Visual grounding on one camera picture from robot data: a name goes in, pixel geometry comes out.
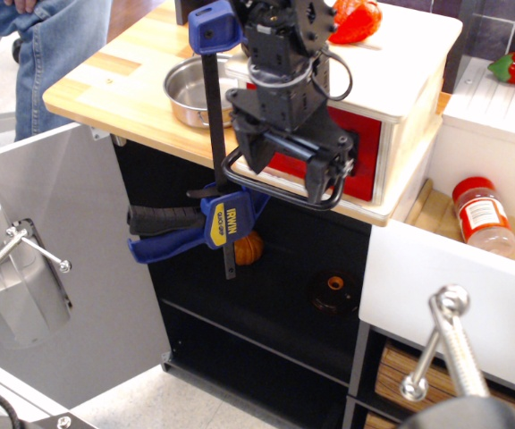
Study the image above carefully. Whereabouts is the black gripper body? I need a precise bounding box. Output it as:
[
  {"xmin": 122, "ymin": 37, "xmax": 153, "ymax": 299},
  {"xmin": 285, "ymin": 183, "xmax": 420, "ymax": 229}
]
[{"xmin": 224, "ymin": 82, "xmax": 357, "ymax": 167}]

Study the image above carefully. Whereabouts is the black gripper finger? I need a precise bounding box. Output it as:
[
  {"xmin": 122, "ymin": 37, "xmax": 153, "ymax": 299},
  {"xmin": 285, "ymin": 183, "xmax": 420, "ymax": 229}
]
[
  {"xmin": 305, "ymin": 156, "xmax": 338, "ymax": 205},
  {"xmin": 233, "ymin": 124, "xmax": 275, "ymax": 174}
]

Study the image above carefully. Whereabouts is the black metal drawer handle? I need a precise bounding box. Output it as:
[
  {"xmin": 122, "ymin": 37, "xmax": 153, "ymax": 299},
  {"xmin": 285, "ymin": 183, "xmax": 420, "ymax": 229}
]
[{"xmin": 222, "ymin": 129, "xmax": 359, "ymax": 211}]

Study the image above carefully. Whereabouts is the red front wooden drawer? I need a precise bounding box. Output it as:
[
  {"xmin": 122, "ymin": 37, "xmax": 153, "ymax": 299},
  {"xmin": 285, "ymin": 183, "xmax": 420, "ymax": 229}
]
[{"xmin": 268, "ymin": 106, "xmax": 382, "ymax": 201}]

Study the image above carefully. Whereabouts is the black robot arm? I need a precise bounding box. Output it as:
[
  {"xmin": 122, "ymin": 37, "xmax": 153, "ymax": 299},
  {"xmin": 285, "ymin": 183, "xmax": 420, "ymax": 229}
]
[{"xmin": 222, "ymin": 1, "xmax": 358, "ymax": 211}]

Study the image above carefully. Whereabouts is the white wooden box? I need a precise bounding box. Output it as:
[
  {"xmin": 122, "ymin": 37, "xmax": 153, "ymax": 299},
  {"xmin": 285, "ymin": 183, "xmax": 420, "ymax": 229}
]
[{"xmin": 224, "ymin": 3, "xmax": 463, "ymax": 222}]

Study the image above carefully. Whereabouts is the blue Irwin bar clamp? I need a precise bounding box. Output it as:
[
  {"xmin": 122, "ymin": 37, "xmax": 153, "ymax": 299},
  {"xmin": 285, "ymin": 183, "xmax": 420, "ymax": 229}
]
[{"xmin": 127, "ymin": 1, "xmax": 269, "ymax": 279}]

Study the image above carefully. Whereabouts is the stainless steel pot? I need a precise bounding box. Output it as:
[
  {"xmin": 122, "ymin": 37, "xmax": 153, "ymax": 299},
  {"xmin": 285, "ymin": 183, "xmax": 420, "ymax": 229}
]
[{"xmin": 164, "ymin": 54, "xmax": 238, "ymax": 129}]

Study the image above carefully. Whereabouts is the orange toy pumpkin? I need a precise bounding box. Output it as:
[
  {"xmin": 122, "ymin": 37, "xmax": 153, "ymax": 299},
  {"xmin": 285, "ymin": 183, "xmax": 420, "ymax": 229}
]
[{"xmin": 234, "ymin": 231, "xmax": 265, "ymax": 265}]

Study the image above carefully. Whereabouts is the red toy bell pepper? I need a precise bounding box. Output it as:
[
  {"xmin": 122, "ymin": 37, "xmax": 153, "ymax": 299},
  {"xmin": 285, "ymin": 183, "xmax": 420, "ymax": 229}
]
[{"xmin": 329, "ymin": 0, "xmax": 383, "ymax": 45}]

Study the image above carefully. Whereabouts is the dark round orange-centred toy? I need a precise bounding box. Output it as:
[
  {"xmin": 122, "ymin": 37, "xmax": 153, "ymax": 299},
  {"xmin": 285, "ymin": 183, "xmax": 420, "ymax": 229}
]
[{"xmin": 307, "ymin": 270, "xmax": 361, "ymax": 315}]

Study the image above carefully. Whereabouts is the red lid spice jar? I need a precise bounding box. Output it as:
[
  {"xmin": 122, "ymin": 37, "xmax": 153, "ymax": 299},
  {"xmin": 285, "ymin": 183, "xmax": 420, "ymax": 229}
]
[{"xmin": 452, "ymin": 176, "xmax": 515, "ymax": 259}]

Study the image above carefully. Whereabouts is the white toy sink unit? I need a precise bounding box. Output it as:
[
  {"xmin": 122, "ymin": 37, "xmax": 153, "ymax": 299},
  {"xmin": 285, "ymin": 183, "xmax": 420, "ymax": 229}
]
[{"xmin": 359, "ymin": 58, "xmax": 515, "ymax": 389}]

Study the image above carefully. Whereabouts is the silver foreground clamp screw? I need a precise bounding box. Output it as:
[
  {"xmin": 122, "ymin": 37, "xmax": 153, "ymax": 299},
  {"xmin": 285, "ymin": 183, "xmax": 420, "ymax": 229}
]
[{"xmin": 400, "ymin": 284, "xmax": 490, "ymax": 402}]

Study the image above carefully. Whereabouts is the person in blue jeans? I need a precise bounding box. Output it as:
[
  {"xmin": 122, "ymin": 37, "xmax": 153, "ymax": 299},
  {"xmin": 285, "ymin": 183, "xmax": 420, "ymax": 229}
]
[{"xmin": 0, "ymin": 0, "xmax": 114, "ymax": 142}]

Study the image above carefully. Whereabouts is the grey cabinet door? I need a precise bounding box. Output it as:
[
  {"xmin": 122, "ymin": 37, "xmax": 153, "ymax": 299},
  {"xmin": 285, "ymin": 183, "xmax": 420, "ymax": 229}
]
[{"xmin": 0, "ymin": 123, "xmax": 168, "ymax": 408}]

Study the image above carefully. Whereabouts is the black cabinet frame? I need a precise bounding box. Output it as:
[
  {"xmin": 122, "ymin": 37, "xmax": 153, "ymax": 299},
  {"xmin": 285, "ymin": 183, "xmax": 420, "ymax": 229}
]
[{"xmin": 113, "ymin": 139, "xmax": 375, "ymax": 429}]

